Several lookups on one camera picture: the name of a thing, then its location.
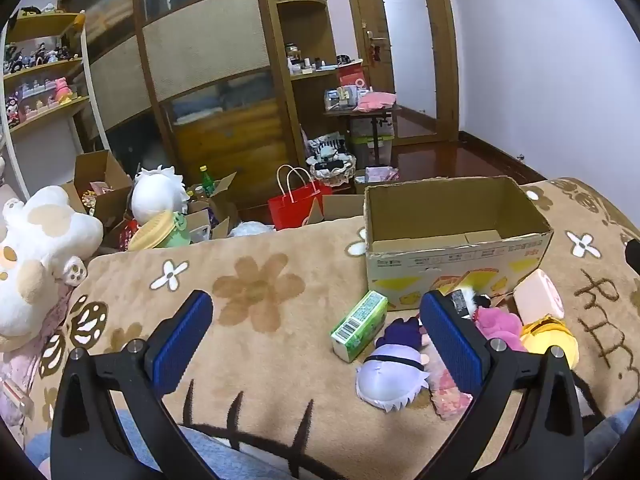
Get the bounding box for pink plastic-wrapped plush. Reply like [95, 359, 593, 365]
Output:
[430, 360, 473, 421]

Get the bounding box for green tissue pack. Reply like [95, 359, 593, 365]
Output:
[330, 290, 389, 364]

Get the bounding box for white fluffy plush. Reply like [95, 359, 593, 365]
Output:
[230, 220, 276, 238]

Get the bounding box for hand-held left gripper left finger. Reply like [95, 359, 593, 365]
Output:
[50, 290, 221, 480]

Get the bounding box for pink floral cloth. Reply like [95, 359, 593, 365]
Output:
[0, 285, 66, 446]

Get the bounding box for blue fleece cloth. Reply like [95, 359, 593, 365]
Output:
[25, 407, 326, 480]

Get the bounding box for white shelf unit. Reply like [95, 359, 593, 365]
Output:
[0, 7, 108, 201]

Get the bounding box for wooden door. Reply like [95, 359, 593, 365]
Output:
[342, 0, 458, 146]

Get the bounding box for clear boxes on table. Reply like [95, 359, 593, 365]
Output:
[324, 86, 361, 111]

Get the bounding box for wooden wardrobe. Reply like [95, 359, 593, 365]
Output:
[60, 0, 341, 211]

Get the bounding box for pink folded cloth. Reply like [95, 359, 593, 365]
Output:
[356, 91, 397, 113]

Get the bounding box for white-haired plush head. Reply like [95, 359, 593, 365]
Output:
[131, 165, 190, 226]

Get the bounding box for row of small figurines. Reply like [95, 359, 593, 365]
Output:
[4, 37, 73, 73]

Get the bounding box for small dark table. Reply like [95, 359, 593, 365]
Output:
[322, 105, 401, 171]

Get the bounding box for cardboard box with bottles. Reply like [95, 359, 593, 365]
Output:
[186, 172, 238, 221]

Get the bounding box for red paper bag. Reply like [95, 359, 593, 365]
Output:
[267, 164, 333, 231]

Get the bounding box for red gift box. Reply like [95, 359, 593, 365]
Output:
[337, 62, 370, 92]

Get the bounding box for black white plush in basket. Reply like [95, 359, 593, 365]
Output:
[307, 132, 351, 163]

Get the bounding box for small cardboard box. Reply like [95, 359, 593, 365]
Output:
[187, 210, 231, 243]

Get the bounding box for purple-haired plush doll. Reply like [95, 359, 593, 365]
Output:
[355, 316, 432, 413]

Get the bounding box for white tan cow plush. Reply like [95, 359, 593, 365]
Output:
[0, 186, 104, 351]

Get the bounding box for black white small plush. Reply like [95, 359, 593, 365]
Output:
[447, 285, 493, 318]

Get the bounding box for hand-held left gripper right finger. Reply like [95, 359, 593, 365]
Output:
[419, 289, 586, 480]

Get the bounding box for magenta plush toy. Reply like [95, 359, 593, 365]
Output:
[472, 305, 531, 356]

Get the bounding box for green frog plush yellow hat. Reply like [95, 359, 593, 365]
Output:
[126, 210, 192, 252]

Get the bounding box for clear storage bin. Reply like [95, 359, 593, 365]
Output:
[347, 130, 395, 166]

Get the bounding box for lace-trimmed basket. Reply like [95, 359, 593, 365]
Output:
[306, 152, 358, 193]

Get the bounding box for brown floral blanket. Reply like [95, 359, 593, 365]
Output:
[10, 177, 640, 480]

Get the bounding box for cardboard box with trinkets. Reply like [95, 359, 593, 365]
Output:
[62, 150, 133, 231]

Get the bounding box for yellow plush toy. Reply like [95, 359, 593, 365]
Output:
[520, 314, 580, 371]

